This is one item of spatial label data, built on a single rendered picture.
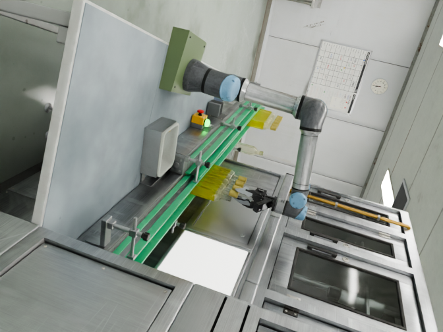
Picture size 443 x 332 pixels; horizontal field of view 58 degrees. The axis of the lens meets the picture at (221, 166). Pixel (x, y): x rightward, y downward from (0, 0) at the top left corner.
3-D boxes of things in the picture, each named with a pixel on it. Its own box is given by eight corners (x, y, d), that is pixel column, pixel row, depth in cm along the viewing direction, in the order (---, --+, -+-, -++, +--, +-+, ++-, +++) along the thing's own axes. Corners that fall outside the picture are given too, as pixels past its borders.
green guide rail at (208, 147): (186, 160, 195) (202, 165, 194) (187, 158, 195) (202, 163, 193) (260, 87, 349) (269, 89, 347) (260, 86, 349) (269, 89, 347)
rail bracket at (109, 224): (84, 245, 140) (142, 266, 135) (86, 205, 132) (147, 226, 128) (92, 238, 144) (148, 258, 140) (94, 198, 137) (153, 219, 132)
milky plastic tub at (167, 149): (140, 173, 178) (158, 179, 176) (145, 127, 168) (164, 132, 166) (157, 159, 193) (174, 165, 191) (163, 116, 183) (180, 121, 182)
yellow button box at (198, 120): (189, 126, 228) (202, 129, 227) (191, 114, 225) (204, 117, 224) (194, 122, 235) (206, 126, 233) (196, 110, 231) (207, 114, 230)
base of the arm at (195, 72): (190, 55, 175) (210, 62, 173) (199, 62, 190) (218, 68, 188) (178, 88, 177) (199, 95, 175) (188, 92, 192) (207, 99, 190)
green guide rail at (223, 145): (184, 173, 198) (200, 178, 197) (185, 171, 198) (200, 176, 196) (258, 95, 352) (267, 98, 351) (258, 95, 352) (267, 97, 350)
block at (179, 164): (168, 171, 195) (181, 175, 194) (171, 154, 191) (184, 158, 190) (171, 168, 198) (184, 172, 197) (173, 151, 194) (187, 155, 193)
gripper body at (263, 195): (252, 199, 206) (275, 206, 204) (248, 207, 198) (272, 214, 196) (256, 186, 203) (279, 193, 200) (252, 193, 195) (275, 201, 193)
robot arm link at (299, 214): (308, 203, 197) (304, 219, 199) (287, 196, 199) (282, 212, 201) (308, 207, 190) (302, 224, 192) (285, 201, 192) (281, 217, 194)
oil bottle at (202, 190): (178, 190, 198) (219, 203, 194) (180, 180, 196) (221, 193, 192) (182, 186, 203) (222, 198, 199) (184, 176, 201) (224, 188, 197)
